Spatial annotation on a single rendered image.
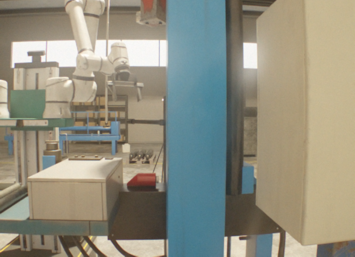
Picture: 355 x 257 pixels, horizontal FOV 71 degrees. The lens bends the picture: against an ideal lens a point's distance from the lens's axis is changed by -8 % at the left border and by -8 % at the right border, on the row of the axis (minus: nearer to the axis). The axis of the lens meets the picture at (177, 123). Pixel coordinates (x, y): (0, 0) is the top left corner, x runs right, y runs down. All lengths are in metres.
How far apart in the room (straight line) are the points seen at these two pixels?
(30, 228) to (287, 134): 0.76
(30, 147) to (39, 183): 1.41
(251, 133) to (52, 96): 8.05
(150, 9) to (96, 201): 1.04
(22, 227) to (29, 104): 1.36
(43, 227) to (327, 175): 0.76
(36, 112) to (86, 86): 0.43
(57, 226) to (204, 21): 0.76
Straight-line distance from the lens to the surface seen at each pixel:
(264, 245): 1.25
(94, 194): 0.83
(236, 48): 1.03
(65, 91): 1.93
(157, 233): 1.14
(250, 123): 9.36
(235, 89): 1.00
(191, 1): 0.89
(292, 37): 0.46
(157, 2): 1.51
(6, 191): 1.18
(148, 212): 1.10
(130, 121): 1.33
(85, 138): 10.03
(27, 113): 2.17
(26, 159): 2.29
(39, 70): 2.25
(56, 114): 1.89
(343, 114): 0.44
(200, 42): 0.85
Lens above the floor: 1.37
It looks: 1 degrees down
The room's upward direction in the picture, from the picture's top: straight up
